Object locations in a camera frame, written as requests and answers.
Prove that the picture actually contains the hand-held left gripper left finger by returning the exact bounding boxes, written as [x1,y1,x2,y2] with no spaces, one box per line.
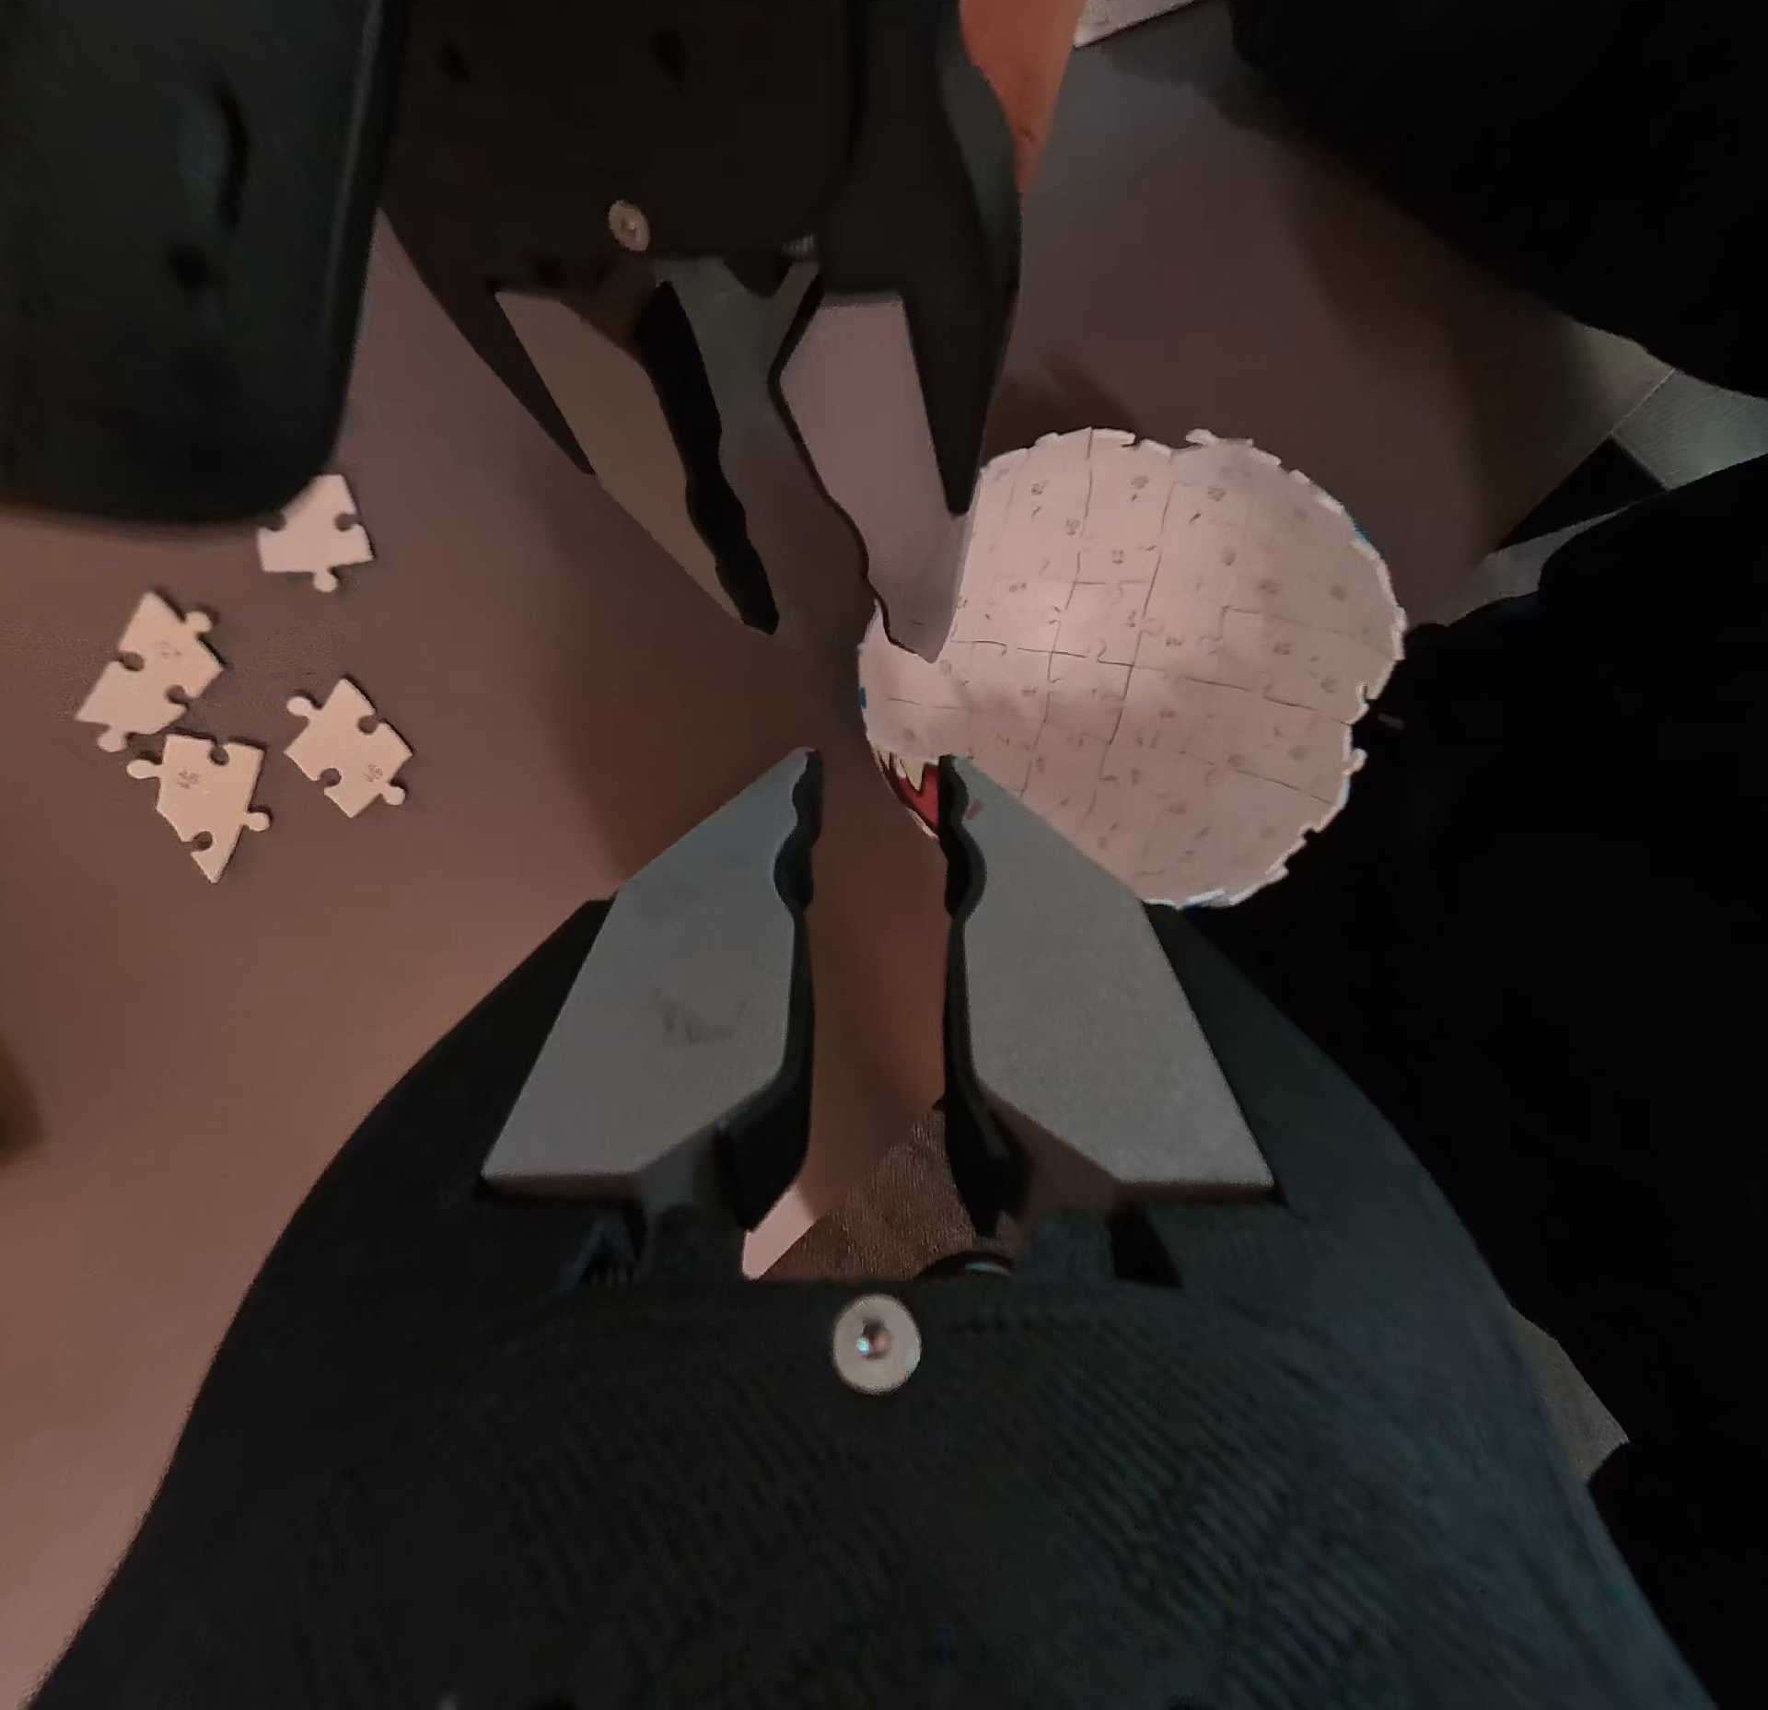
[480,747,827,1278]

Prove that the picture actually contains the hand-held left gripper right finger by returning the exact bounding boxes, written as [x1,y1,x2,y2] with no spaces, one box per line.
[937,754,1279,1242]

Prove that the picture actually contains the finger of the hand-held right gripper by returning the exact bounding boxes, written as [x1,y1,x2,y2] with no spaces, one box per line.
[492,276,785,638]
[768,284,980,665]

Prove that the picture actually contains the partly built puzzle ball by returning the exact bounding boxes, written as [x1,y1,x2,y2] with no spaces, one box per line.
[857,426,1410,910]

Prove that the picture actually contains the puzzle pieces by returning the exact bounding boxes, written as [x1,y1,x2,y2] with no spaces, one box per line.
[76,474,414,885]

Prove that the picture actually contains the person's right forearm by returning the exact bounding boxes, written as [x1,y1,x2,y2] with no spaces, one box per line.
[1175,0,1768,398]

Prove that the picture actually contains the person's right hand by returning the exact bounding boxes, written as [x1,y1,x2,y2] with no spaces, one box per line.
[956,0,1110,204]

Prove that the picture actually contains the person's dark clothed torso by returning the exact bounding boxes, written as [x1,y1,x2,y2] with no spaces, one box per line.
[1175,460,1768,1710]

